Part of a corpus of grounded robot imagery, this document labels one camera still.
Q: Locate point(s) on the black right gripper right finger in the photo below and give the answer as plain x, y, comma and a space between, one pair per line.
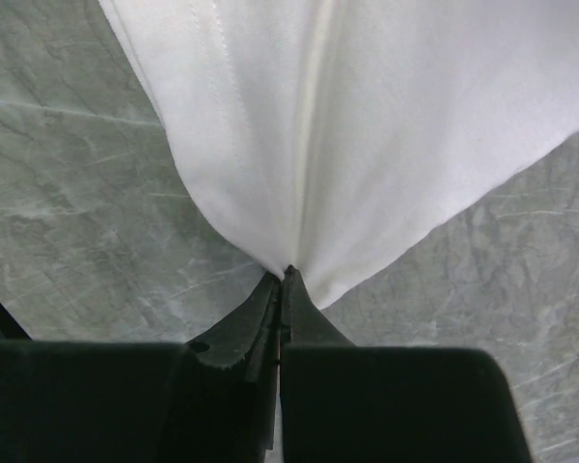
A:
342, 402

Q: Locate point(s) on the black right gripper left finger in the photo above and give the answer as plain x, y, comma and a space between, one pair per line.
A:
210, 399

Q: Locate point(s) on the white t shirt red print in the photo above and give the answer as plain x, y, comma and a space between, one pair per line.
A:
332, 136

